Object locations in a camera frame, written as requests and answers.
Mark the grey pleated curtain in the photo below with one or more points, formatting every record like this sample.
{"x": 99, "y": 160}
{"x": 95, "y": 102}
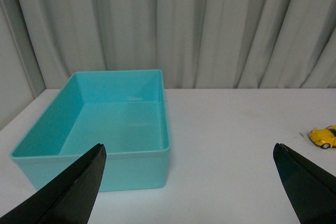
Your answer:
{"x": 196, "y": 43}

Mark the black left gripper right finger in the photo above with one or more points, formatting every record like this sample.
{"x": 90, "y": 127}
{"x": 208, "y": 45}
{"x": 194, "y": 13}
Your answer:
{"x": 310, "y": 189}

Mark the yellow beetle toy car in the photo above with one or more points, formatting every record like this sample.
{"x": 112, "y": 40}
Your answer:
{"x": 323, "y": 138}

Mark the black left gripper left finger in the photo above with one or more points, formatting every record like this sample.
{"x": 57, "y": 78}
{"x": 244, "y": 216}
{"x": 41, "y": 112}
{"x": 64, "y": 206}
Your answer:
{"x": 69, "y": 197}

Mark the turquoise plastic storage bin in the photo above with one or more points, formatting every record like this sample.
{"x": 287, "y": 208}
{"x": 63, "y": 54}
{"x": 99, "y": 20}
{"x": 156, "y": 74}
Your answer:
{"x": 123, "y": 110}

